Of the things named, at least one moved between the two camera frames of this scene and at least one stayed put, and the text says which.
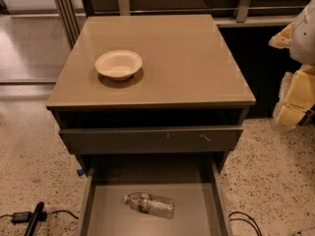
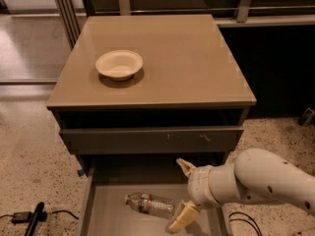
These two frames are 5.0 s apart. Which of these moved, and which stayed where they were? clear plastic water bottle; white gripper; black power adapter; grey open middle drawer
Moved: white gripper
Stayed: grey open middle drawer; black power adapter; clear plastic water bottle
